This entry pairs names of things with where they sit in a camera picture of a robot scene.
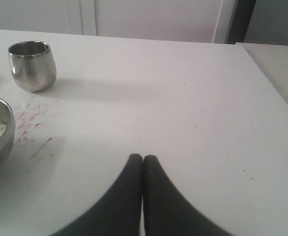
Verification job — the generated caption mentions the white side table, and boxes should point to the white side table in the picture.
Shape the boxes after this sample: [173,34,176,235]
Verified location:
[238,43,288,104]

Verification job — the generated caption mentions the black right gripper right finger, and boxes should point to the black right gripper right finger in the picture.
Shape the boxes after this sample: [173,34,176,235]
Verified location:
[143,155,230,236]

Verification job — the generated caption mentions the small steel cup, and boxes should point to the small steel cup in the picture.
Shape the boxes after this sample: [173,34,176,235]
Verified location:
[8,41,57,92]

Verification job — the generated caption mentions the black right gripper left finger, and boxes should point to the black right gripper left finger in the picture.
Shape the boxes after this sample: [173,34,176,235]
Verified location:
[53,154,143,236]

